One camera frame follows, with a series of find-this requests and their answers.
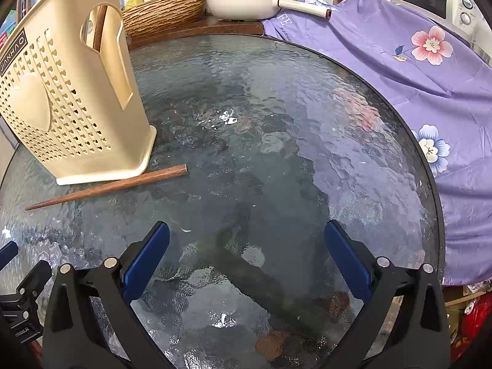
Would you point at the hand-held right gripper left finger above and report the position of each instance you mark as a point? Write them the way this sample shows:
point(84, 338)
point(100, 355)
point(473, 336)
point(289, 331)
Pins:
point(148, 261)

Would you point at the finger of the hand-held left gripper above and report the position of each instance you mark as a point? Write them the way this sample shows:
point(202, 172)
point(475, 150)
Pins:
point(7, 253)
point(34, 276)

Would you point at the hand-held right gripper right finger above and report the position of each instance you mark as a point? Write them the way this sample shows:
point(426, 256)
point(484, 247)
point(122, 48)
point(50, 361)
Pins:
point(348, 261)

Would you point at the purple floral cloth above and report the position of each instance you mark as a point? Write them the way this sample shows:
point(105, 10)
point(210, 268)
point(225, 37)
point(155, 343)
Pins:
point(384, 84)

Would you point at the round glass table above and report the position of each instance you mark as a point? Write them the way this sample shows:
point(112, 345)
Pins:
point(288, 142)

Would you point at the red bag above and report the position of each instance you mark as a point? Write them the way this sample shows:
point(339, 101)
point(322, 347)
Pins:
point(476, 315)

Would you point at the cream plastic utensil holder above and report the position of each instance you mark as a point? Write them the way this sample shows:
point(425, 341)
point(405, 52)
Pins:
point(77, 103)

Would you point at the wicker basket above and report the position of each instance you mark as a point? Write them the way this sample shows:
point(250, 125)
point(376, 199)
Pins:
point(165, 11)

